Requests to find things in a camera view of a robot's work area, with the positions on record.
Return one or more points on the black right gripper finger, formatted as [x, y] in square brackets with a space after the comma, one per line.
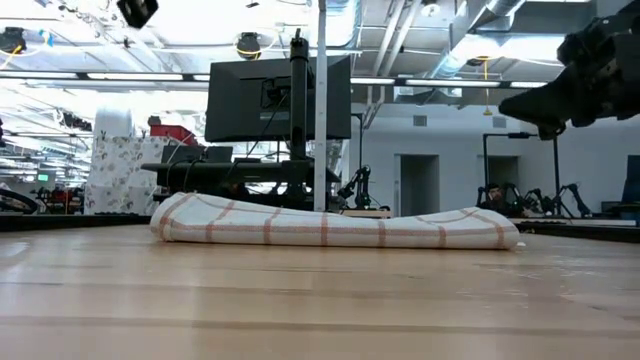
[540, 102]
[552, 131]

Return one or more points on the white towel with red grid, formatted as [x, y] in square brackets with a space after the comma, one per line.
[325, 225]

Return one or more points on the small black background robot arm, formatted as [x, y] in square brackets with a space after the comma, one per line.
[361, 187]

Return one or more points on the dark doorway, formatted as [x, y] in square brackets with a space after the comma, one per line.
[419, 187]
[502, 170]

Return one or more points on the person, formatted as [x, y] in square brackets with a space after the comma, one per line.
[494, 197]

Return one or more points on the long ceiling light strip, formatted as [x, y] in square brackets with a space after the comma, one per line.
[450, 82]
[130, 76]

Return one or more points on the wooden background table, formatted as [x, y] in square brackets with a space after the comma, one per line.
[367, 213]

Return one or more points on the black monitor stand pole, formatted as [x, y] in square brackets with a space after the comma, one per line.
[299, 100]

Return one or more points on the black computer monitor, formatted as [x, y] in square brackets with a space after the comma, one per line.
[240, 105]

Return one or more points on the black desk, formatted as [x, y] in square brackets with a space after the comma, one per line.
[225, 172]

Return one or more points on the floral patterned partition cloth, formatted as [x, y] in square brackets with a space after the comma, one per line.
[120, 175]

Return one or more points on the white building column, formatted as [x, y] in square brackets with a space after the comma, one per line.
[114, 122]

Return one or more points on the green exit sign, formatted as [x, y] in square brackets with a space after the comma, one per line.
[43, 177]

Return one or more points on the black curved bar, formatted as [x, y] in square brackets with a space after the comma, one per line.
[17, 200]

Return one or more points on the black background station frame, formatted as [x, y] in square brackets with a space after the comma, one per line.
[520, 135]

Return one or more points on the grey wall vent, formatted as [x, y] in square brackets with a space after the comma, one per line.
[499, 122]
[420, 120]

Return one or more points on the silver ceiling duct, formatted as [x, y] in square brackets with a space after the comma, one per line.
[460, 45]

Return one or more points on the white vertical post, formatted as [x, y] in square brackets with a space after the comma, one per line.
[320, 125]

